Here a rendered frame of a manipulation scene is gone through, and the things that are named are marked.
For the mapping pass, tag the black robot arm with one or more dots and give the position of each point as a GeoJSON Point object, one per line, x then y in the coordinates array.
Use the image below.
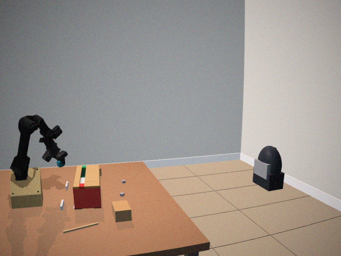
{"type": "Point", "coordinates": [27, 125]}

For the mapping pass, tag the small teal block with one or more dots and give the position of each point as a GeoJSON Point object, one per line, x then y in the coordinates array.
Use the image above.
{"type": "Point", "coordinates": [59, 164]}

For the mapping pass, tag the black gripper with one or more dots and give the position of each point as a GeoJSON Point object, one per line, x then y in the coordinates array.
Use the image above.
{"type": "Point", "coordinates": [59, 156]}

